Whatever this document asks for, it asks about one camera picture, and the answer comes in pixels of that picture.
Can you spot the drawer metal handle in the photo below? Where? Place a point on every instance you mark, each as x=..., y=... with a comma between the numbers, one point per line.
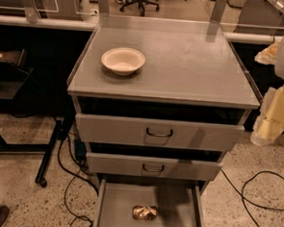
x=164, y=134
x=155, y=169

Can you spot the grey drawer cabinet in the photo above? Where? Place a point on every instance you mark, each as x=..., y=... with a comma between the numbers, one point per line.
x=187, y=63

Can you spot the middle drawer metal handle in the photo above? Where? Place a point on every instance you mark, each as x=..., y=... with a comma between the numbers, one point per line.
x=155, y=169

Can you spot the grey drawer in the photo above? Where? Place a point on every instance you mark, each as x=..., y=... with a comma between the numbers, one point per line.
x=178, y=205
x=128, y=159
x=125, y=122

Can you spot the bottom grey drawer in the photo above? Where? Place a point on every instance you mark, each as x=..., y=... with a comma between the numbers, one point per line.
x=178, y=205

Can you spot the top grey drawer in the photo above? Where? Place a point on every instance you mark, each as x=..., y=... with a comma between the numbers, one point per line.
x=125, y=122

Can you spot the white horizontal rail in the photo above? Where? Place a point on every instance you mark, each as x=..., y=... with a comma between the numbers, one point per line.
x=86, y=26

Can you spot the top drawer metal handle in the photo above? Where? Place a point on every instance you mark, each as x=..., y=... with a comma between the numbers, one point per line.
x=164, y=134

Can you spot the crushed orange can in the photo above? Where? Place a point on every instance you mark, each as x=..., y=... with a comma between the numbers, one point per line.
x=144, y=213

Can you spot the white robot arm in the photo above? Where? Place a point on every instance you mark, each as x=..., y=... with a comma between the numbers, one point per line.
x=279, y=65

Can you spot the black table frame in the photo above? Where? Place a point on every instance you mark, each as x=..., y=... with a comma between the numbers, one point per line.
x=13, y=76

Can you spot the middle grey drawer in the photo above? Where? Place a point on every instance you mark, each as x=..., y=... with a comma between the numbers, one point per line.
x=128, y=159

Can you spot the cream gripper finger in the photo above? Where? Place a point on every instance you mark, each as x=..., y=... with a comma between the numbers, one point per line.
x=269, y=125
x=268, y=55

